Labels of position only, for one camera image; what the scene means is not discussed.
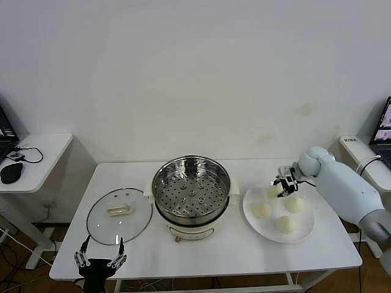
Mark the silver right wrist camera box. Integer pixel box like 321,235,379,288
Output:
278,165,294,180

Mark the white steamed baozi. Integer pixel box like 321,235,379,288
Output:
276,215,299,235
285,195,306,214
264,185,280,200
252,200,272,219

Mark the white laptop cable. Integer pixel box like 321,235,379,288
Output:
356,154,382,175

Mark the black computer mouse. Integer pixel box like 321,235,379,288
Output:
0,162,24,184

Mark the stainless steel steamer basket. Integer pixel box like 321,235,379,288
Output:
143,155,241,218

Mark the white wall socket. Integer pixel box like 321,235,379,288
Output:
41,200,59,214

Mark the white rounded side table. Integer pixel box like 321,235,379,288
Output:
0,132,74,271

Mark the laptop screen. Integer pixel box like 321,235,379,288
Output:
0,94,20,164

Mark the white round plate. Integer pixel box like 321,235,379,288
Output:
243,181,315,244

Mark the thin black desk cable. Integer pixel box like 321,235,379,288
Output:
12,146,43,164

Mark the glass lid with cream handle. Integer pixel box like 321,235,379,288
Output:
86,187,153,246

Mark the black laptop with pink screen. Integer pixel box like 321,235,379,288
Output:
368,96,391,170

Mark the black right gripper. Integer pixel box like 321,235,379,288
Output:
272,170,302,198

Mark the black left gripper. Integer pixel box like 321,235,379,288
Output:
74,234,128,293

